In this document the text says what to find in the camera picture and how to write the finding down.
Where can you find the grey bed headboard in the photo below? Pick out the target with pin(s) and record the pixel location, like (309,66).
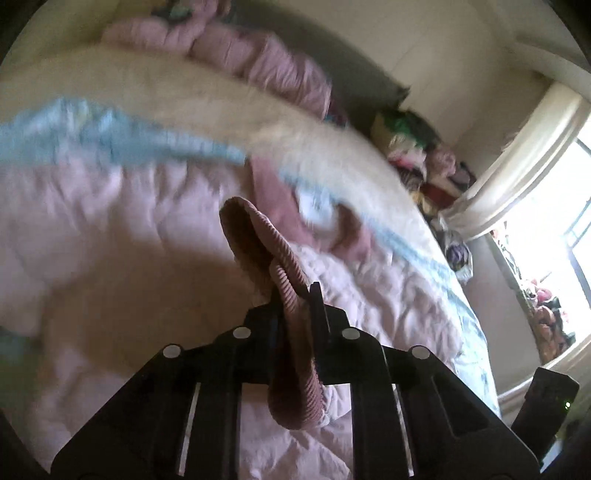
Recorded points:
(332,50)

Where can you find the blue cartoon printed blanket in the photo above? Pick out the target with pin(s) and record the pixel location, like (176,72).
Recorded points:
(69,134)

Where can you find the small teal cloth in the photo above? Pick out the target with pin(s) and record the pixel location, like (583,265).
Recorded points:
(180,11)

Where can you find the white plastic bag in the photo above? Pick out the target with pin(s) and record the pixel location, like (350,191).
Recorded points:
(459,258)

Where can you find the pink puffer jacket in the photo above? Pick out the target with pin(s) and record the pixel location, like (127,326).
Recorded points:
(138,240)

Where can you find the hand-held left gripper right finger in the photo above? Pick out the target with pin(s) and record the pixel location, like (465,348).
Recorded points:
(319,316)

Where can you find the pink rolled duvet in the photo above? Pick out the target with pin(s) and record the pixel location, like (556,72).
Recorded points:
(258,60)

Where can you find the cream curtain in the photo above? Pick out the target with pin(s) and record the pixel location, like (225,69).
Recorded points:
(521,157)

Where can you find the pile of folded clothes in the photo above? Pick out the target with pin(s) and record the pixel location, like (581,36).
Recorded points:
(415,147)

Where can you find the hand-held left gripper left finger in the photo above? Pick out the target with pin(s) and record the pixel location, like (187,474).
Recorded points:
(263,341)

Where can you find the bright window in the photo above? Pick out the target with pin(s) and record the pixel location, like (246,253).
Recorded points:
(549,240)

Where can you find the cream bed sheet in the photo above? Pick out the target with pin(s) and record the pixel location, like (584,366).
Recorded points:
(161,87)

